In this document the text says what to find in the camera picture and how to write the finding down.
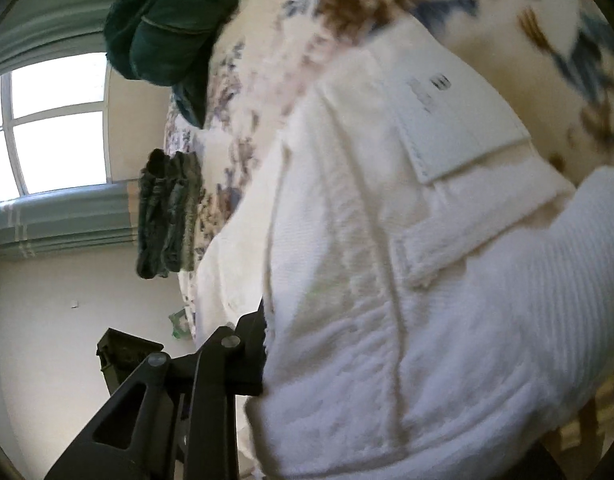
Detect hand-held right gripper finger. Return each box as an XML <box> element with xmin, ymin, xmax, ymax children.
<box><xmin>44</xmin><ymin>300</ymin><xmax>268</xmax><ymax>480</ymax></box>

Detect white pants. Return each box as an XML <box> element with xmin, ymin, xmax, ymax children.
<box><xmin>192</xmin><ymin>10</ymin><xmax>614</xmax><ymax>480</ymax></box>

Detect green plastic bag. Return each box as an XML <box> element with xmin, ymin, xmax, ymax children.
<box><xmin>168</xmin><ymin>310</ymin><xmax>194</xmax><ymax>342</ymax></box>

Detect stack of folded blue jeans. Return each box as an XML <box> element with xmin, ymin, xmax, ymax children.
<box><xmin>136</xmin><ymin>149</ymin><xmax>204</xmax><ymax>279</ymax></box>

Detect window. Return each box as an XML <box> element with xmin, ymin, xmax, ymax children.
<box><xmin>0</xmin><ymin>52</ymin><xmax>112</xmax><ymax>203</ymax></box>

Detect bed with floral sheet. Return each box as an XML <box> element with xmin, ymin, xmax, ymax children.
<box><xmin>164</xmin><ymin>0</ymin><xmax>614</xmax><ymax>341</ymax></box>

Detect dark green fleece blanket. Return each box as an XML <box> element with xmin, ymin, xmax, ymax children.
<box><xmin>104</xmin><ymin>0</ymin><xmax>258</xmax><ymax>128</ymax></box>

